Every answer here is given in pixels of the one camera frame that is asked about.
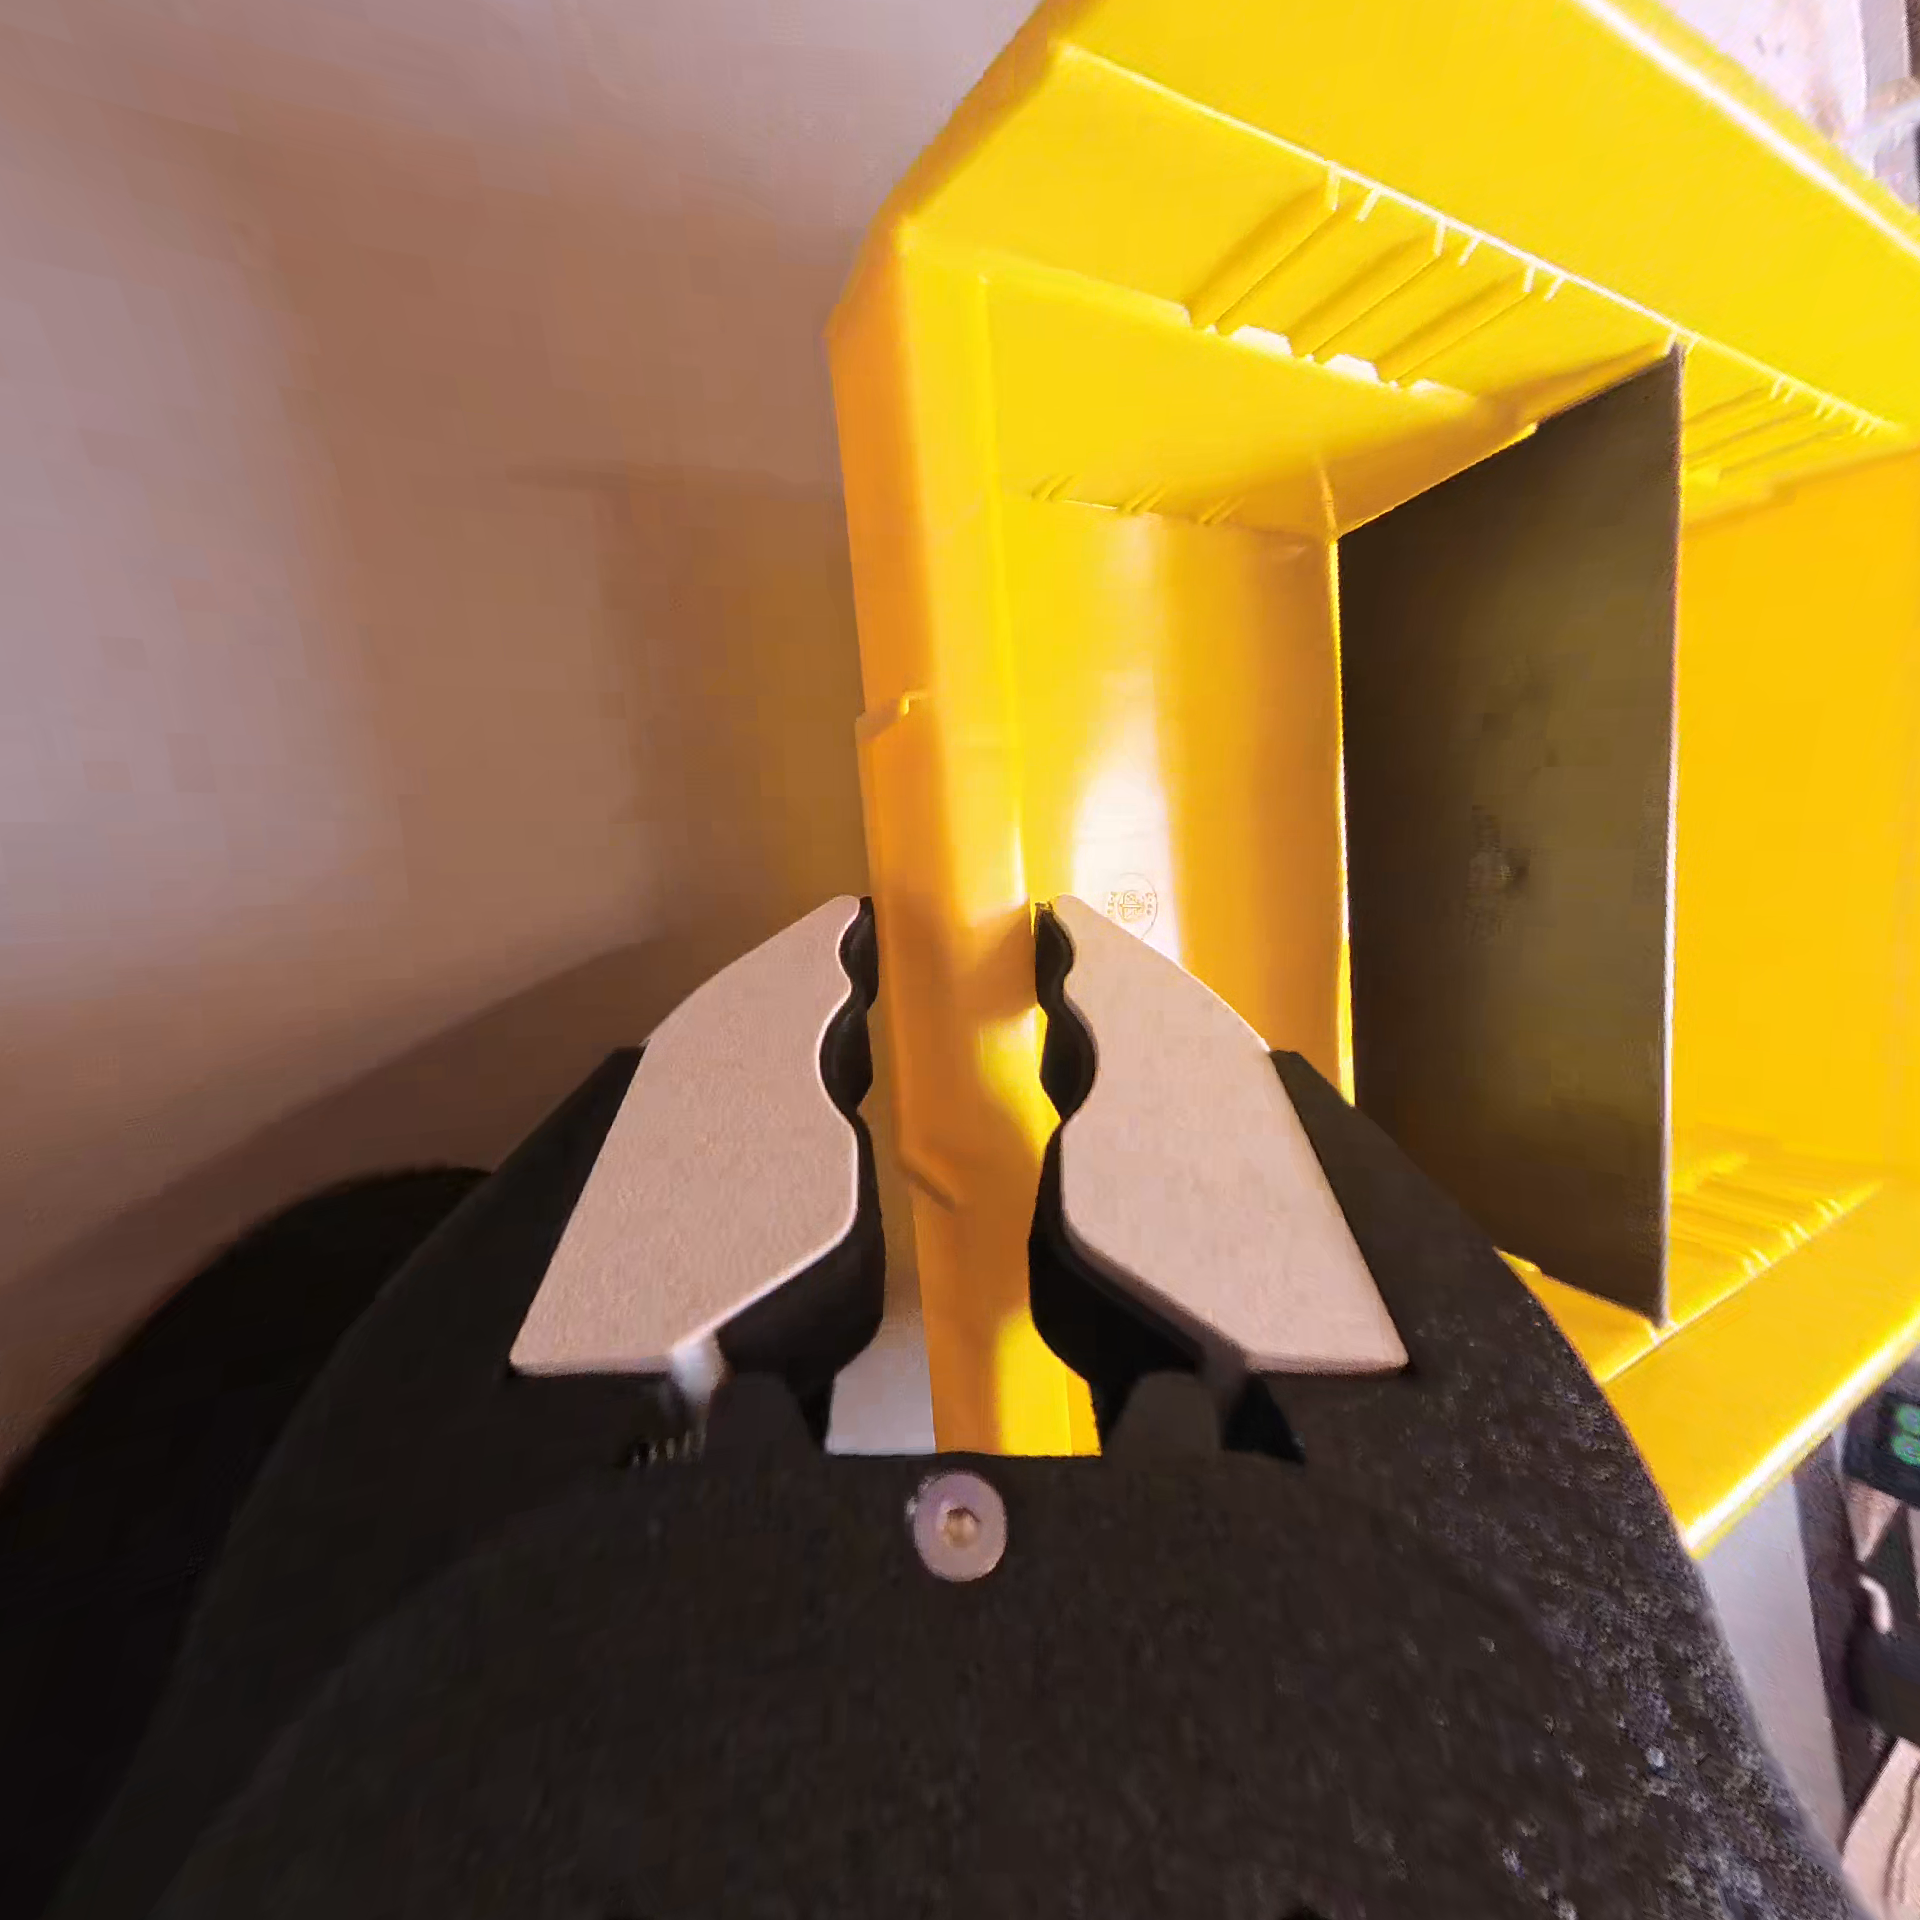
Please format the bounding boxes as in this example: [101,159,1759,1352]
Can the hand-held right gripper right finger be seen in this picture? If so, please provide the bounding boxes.
[1025,895,1412,1404]

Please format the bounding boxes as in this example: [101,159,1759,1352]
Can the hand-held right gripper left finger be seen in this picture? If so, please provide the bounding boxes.
[509,895,889,1412]

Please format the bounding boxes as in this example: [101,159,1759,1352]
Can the yellow plastic bin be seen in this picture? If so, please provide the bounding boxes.
[828,0,1920,1560]

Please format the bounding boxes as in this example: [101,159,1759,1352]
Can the dark grey bin divider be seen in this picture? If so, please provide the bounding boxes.
[1335,342,1684,1328]

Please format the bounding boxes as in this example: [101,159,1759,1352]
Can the black device with green lights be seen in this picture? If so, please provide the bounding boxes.
[1843,1388,1920,1490]

